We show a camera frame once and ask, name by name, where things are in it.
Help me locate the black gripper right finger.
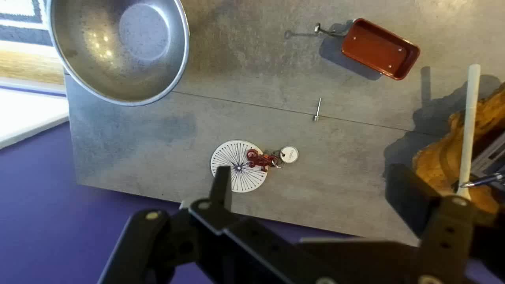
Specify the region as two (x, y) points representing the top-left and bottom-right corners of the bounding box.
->
(385, 164), (478, 284)

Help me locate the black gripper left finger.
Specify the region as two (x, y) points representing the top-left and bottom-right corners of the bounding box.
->
(98, 166), (249, 284)

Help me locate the red toy trolley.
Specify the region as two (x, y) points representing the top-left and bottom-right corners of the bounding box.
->
(282, 18), (421, 82)

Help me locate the toy penny-farthing bicycle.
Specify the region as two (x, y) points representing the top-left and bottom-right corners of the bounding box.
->
(210, 139), (300, 194)

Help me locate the wooden tray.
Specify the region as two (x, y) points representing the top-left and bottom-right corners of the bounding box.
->
(412, 84), (505, 218)

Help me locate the black and blue tool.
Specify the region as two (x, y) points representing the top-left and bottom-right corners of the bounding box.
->
(456, 133), (505, 193)

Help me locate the large metal bowl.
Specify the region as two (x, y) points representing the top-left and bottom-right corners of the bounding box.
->
(47, 0), (191, 108)

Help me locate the striped floor mat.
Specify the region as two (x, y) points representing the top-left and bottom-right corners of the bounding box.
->
(0, 0), (53, 49)

